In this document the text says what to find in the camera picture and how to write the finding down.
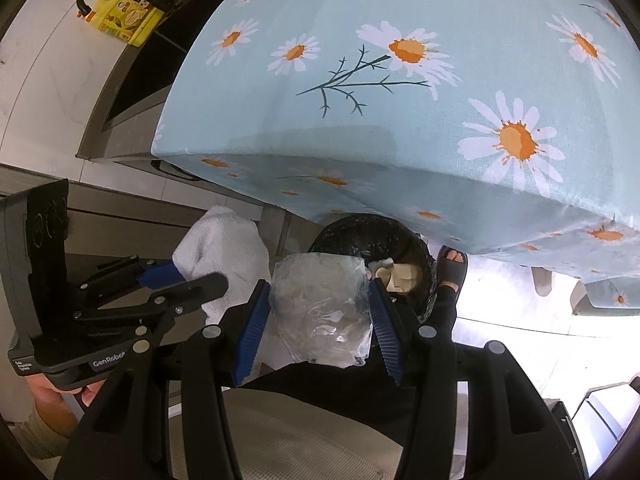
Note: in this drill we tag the clear plastic bag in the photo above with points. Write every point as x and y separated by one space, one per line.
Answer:
325 310

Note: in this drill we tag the black sink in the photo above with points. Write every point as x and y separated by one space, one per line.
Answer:
150 75

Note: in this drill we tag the bin with black liner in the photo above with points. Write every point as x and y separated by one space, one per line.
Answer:
360 235

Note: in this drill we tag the person's left hand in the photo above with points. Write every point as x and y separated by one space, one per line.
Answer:
92 393

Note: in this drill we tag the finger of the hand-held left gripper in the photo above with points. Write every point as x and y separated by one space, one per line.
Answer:
195 287
155 276

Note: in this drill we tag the person's foot in dark slipper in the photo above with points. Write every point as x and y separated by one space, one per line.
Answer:
452 260

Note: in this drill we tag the person's left forearm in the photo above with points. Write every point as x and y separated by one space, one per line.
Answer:
37 435

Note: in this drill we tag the blue daisy print tablecloth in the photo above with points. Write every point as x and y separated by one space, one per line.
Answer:
450 110

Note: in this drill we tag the white towel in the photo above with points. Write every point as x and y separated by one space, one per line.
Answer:
220 245

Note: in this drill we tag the yellow detergent bottle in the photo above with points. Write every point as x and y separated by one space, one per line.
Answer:
122 15

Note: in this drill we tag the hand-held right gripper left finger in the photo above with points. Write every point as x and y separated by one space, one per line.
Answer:
252 330

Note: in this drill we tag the beige paper carton piece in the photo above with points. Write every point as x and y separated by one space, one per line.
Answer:
400 275

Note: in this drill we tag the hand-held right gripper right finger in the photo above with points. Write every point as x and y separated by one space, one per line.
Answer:
387 330

